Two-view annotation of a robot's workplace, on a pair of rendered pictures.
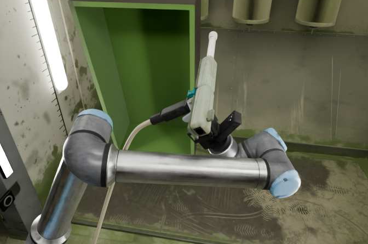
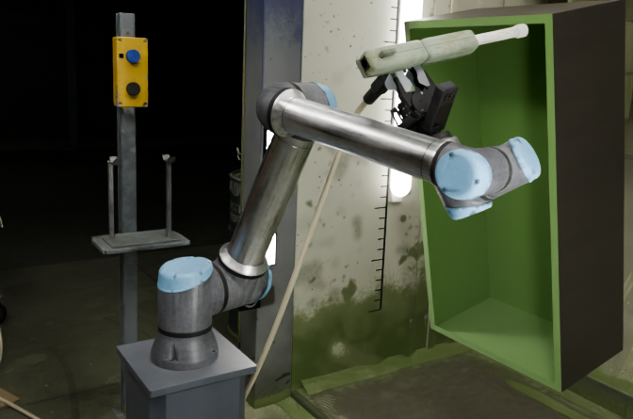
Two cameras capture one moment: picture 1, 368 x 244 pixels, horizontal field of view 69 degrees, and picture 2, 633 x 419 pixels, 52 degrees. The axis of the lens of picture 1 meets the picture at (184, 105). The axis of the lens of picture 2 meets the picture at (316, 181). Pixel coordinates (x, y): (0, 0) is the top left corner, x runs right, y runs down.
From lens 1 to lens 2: 1.14 m
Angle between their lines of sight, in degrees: 49
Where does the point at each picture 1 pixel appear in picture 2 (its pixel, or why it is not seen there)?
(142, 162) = (311, 105)
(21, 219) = (254, 351)
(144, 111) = (516, 273)
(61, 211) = (251, 211)
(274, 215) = not seen: outside the picture
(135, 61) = not seen: hidden behind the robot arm
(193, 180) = (348, 136)
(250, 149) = not seen: hidden behind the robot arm
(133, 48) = (511, 131)
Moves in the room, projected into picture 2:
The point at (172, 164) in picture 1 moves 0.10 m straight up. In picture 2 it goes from (337, 114) to (339, 66)
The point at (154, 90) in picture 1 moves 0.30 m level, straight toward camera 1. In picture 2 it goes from (537, 227) to (502, 240)
